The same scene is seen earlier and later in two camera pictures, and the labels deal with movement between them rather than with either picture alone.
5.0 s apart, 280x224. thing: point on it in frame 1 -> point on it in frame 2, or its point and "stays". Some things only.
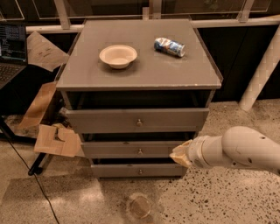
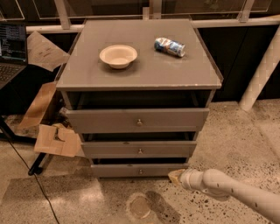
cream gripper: x=196 y=153 -> x=185 y=177
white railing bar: x=196 y=24 stays
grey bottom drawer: x=139 y=171 stays
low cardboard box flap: x=69 y=145 stays
